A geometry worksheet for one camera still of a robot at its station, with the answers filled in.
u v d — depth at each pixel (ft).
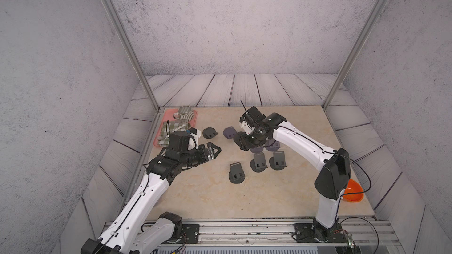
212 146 2.18
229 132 3.52
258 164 2.92
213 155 2.13
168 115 3.89
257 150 3.24
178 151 1.82
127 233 1.29
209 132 3.54
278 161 2.94
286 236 2.43
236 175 2.79
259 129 1.97
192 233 2.38
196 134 2.28
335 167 1.53
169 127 3.61
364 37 2.85
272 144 2.32
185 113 3.81
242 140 2.42
